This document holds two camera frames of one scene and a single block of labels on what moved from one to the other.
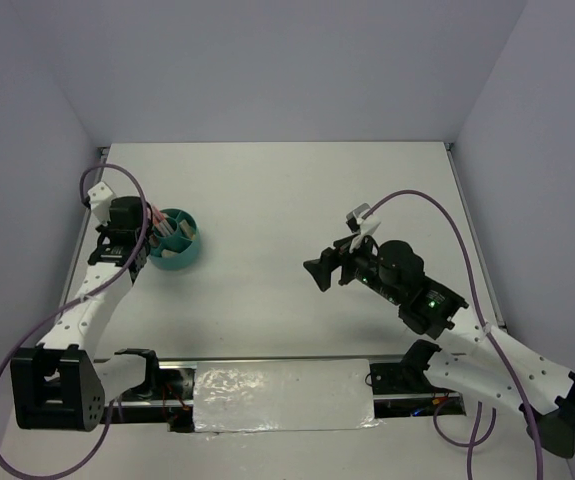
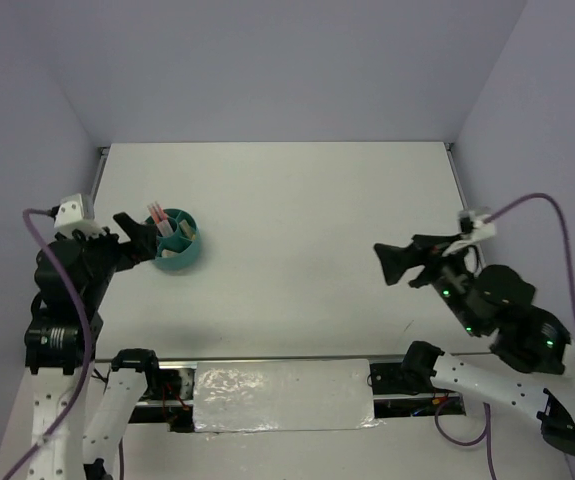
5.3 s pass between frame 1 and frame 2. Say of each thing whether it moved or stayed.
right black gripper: moved
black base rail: stayed
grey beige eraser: stayed
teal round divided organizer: stayed
